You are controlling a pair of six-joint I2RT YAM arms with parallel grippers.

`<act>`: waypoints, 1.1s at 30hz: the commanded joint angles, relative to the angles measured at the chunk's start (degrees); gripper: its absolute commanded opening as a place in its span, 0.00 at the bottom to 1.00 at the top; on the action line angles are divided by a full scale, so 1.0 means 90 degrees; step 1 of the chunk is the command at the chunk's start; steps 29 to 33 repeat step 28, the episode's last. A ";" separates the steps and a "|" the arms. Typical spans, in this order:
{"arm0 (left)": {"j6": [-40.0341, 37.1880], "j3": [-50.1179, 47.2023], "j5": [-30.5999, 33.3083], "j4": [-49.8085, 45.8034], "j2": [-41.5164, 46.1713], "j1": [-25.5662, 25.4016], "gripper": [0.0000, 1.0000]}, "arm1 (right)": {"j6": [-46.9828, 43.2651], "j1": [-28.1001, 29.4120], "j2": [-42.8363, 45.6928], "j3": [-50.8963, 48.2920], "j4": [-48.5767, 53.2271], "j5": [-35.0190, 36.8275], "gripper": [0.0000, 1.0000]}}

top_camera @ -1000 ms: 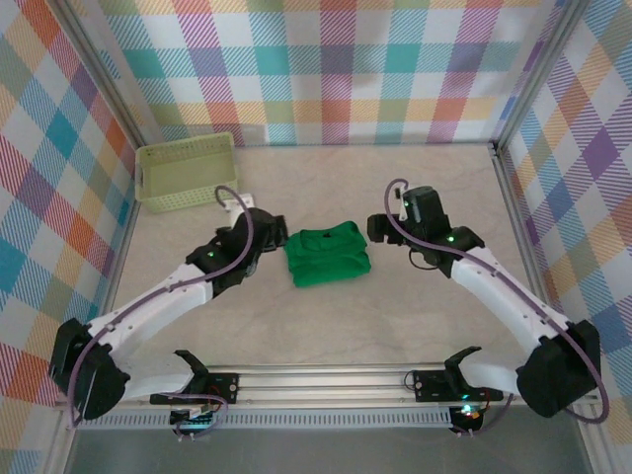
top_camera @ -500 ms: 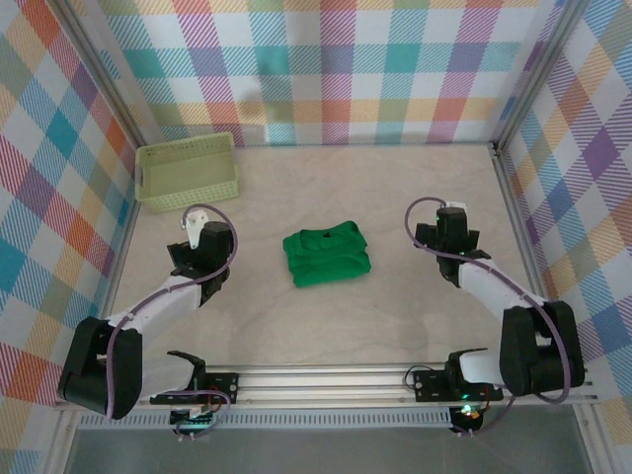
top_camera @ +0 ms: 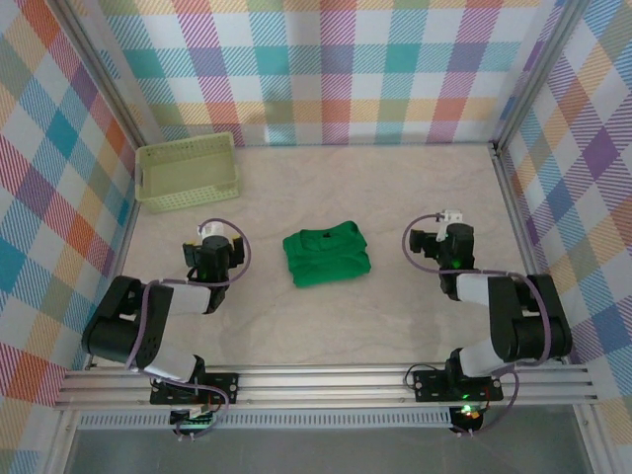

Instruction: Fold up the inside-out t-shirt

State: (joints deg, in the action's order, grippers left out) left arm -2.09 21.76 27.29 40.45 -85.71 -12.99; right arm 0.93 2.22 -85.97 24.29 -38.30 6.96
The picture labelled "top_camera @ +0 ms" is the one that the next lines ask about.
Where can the circuit board with green connector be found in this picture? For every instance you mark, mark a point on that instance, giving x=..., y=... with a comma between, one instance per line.
x=195, y=417

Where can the long aluminium base rail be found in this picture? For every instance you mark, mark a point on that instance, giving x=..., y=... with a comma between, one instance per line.
x=321, y=387

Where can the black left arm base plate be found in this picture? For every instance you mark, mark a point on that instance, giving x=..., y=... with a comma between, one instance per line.
x=222, y=385

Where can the green t-shirt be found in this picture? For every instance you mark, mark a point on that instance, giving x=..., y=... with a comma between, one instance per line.
x=326, y=261

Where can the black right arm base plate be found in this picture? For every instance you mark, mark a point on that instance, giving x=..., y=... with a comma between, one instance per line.
x=429, y=385

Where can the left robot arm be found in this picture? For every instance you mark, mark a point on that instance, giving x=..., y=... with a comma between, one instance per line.
x=182, y=298

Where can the aluminium frame post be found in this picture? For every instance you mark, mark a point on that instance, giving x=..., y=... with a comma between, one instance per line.
x=538, y=79
x=99, y=74

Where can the aluminium frame leg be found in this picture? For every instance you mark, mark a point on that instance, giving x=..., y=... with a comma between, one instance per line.
x=61, y=439
x=587, y=439

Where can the small circuit board with light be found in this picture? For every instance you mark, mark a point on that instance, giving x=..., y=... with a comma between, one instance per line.
x=469, y=412

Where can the aluminium table side rail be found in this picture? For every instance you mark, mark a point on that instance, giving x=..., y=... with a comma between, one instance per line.
x=513, y=212
x=126, y=247

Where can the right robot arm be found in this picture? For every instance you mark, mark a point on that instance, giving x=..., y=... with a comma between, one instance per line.
x=474, y=289

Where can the light green plastic basket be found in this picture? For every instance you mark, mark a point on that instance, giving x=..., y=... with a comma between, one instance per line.
x=185, y=173

